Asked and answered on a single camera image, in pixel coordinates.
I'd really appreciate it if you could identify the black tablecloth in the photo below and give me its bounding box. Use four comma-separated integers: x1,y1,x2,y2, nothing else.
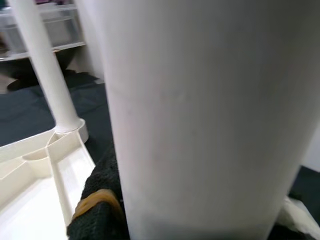
0,72,320,218

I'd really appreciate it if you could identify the brown rubber band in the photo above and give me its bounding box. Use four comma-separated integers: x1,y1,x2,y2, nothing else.
73,188,125,222

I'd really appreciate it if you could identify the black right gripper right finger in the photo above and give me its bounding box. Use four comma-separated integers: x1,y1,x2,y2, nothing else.
271,191,320,240

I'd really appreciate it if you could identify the large black wok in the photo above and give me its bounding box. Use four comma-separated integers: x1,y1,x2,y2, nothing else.
0,47,78,91

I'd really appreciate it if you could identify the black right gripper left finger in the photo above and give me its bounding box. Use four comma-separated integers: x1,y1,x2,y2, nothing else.
66,139,130,240

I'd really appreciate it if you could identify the clear grey storage box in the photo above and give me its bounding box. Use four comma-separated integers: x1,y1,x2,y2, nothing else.
0,4,85,55

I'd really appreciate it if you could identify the white plastic table leg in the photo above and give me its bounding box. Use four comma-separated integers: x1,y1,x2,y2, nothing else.
7,0,86,133
97,0,320,240

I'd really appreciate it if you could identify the white shelf board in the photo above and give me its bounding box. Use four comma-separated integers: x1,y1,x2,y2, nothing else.
0,41,87,61

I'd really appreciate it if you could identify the white plastic table top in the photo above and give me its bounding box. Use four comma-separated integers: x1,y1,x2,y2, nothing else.
0,118,97,240

